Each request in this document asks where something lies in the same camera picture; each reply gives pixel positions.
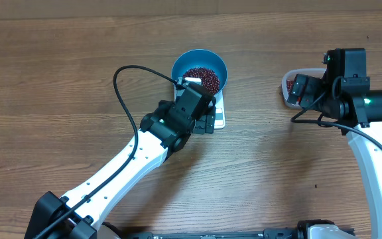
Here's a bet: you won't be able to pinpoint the clear plastic container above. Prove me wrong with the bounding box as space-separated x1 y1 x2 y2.
281 68 326 109

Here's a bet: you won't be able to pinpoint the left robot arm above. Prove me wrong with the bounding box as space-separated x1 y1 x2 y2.
25 83 216 238

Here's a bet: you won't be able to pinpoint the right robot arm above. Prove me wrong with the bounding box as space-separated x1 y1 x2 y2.
281 48 382 238

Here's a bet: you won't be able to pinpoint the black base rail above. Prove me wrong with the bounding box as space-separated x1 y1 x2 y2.
97 218 356 239

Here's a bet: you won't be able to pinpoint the blue bowl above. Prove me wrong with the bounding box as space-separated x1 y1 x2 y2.
171 49 228 96

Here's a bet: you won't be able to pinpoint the red beans in bowl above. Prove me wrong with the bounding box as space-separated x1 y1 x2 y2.
183 67 220 95

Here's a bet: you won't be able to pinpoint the white kitchen scale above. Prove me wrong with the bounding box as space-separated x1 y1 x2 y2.
174 86 226 130

